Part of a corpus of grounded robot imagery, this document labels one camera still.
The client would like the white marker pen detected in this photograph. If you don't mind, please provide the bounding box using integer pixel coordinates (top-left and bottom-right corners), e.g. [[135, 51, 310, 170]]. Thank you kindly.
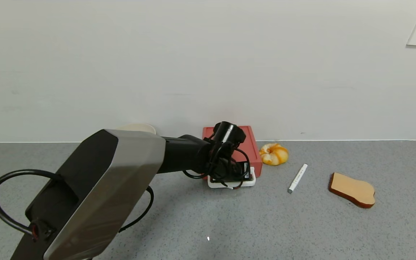
[[287, 164, 308, 194]]

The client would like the red drawer case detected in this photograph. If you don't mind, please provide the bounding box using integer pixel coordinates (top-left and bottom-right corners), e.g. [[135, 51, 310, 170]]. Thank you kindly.
[[203, 126, 263, 178]]

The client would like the orange swirl bread bun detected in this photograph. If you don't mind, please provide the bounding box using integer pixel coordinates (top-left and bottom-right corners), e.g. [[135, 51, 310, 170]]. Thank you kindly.
[[259, 143, 289, 166]]

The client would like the beige ribbed bowl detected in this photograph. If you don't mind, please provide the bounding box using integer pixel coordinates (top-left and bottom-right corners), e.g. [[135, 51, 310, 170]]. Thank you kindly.
[[116, 123, 157, 135]]

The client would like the toast slice toy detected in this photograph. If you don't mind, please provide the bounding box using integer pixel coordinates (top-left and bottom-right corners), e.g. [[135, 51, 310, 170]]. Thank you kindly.
[[329, 172, 376, 209]]

